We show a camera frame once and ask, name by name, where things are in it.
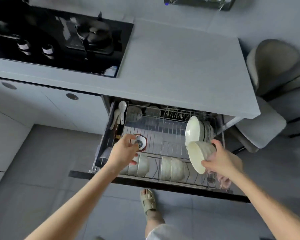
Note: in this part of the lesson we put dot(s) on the black glass gas cooktop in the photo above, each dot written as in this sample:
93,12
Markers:
47,34

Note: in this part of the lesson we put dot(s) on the person's leg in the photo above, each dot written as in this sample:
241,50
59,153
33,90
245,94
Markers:
153,219

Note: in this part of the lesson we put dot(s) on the metal wall rack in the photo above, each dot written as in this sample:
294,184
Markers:
200,1

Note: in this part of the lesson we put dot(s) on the white ceramic bowl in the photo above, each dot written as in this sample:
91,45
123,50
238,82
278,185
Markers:
198,156

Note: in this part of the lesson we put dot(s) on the person's left thumb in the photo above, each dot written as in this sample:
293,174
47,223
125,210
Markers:
134,161

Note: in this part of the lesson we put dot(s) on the white blue cooktop sticker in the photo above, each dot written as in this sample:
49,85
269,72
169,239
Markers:
111,71

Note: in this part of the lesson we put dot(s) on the small red-rimmed patterned bowl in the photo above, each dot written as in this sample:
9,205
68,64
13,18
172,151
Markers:
142,142

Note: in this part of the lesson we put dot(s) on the person's left hand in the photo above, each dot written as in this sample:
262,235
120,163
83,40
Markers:
121,153

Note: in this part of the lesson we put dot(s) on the person's right forearm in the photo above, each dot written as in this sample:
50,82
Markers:
270,204

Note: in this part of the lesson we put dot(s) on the grey cabinet door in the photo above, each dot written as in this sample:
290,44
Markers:
22,104
87,114

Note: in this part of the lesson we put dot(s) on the person's right hand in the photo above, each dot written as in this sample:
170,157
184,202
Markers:
226,163

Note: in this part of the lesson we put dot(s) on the white ribbed bowl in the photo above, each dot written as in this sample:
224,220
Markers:
141,165
173,169

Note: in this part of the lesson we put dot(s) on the stack of upright white plates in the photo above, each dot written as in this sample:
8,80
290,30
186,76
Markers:
195,129

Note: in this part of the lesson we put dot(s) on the round metal recessed door pull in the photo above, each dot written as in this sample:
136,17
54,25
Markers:
9,85
72,96

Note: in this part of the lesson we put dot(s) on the person's left forearm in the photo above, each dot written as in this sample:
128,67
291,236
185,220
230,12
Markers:
75,202

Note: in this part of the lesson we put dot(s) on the light grey shorts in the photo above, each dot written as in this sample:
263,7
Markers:
165,233

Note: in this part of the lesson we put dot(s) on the black gas burner grate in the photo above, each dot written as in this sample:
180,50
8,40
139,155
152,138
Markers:
97,34

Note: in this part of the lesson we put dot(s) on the person's right thumb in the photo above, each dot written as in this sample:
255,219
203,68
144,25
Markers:
208,164

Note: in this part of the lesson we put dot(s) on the white ceramic soup spoon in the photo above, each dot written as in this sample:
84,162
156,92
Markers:
115,117
122,107

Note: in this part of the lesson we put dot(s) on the grey-green sandal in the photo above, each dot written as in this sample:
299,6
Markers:
148,201

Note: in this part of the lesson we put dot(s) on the round glass dish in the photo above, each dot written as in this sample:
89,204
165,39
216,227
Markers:
153,111
134,113

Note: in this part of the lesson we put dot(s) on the small clear glass cup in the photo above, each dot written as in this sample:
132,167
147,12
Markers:
106,153

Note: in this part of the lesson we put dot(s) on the grey upholstered chair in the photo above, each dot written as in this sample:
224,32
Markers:
275,77

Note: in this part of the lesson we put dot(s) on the black silver stove knob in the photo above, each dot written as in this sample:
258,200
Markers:
47,51
24,46

